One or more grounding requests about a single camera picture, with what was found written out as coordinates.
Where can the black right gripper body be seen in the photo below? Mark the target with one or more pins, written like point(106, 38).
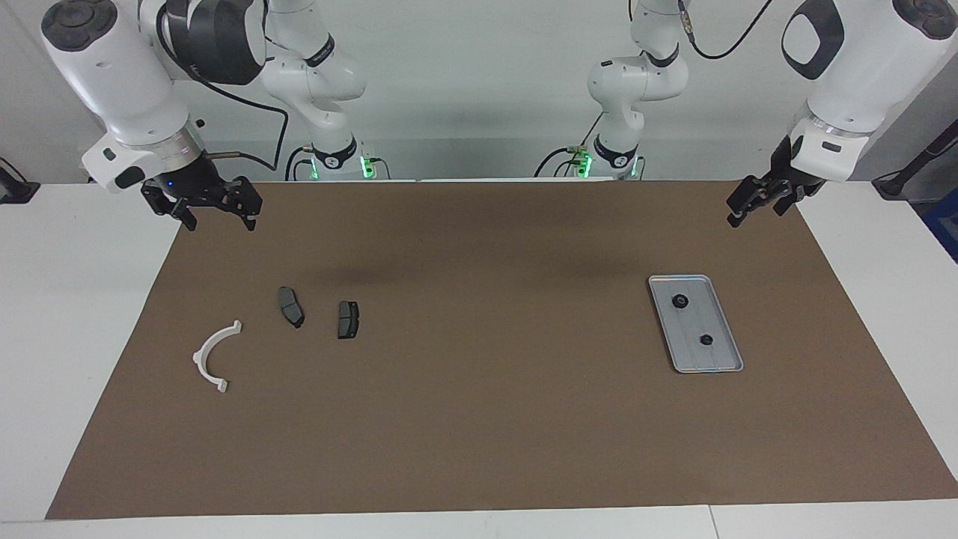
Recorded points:
point(198, 183)

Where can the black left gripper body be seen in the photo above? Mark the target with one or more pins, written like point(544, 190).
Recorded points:
point(784, 176)

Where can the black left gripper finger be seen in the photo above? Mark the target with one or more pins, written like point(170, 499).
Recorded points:
point(741, 203)
point(789, 201)

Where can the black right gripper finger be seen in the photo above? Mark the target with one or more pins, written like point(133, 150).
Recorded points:
point(185, 215)
point(251, 215)

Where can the large black bearing gear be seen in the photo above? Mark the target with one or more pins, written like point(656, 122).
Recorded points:
point(679, 302)

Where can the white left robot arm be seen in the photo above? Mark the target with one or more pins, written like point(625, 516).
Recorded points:
point(861, 82)

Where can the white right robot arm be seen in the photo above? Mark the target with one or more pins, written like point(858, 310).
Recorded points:
point(120, 75)

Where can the silver metal tray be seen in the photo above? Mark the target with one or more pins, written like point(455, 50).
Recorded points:
point(700, 352)

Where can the curved dark brake pad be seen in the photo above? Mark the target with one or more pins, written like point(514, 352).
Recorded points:
point(290, 305)

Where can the black stand with pole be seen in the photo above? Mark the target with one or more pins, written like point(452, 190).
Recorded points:
point(894, 183)

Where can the rectangular dark brake pad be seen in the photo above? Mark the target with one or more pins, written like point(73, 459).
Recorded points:
point(348, 320)

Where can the blue bin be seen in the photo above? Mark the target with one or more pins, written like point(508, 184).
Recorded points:
point(944, 224)

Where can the brown table mat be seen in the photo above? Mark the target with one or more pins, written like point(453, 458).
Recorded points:
point(479, 419)

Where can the white semicircular bracket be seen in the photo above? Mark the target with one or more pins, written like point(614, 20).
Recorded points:
point(199, 358)

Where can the black clamp mount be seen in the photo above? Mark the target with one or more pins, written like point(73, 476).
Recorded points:
point(19, 191)

